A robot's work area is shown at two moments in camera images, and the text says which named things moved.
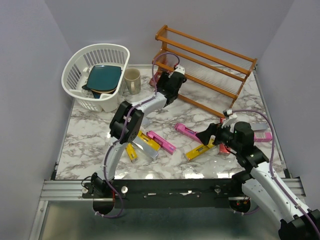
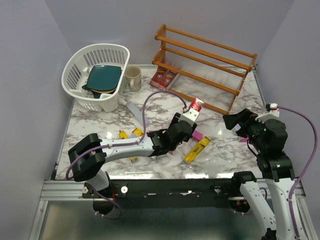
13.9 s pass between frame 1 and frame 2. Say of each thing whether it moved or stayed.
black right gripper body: moved
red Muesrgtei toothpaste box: moved
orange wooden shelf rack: stayed
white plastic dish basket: stayed
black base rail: stayed
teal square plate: stayed
